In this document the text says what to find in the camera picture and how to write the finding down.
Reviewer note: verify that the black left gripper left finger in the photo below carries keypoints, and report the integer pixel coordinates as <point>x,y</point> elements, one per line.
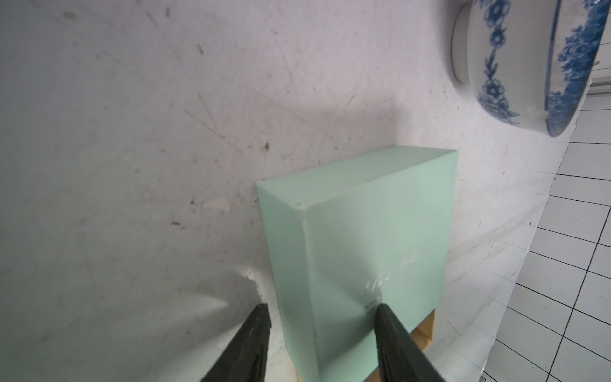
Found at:
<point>245,357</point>

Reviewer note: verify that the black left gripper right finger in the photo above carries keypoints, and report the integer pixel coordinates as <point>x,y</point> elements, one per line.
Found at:
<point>399,358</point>

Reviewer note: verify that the blue white porcelain bowl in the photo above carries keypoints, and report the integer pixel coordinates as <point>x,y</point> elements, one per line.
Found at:
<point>528,62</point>

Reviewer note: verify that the mint green jewelry box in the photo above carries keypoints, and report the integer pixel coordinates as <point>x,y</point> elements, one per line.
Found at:
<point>348,236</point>

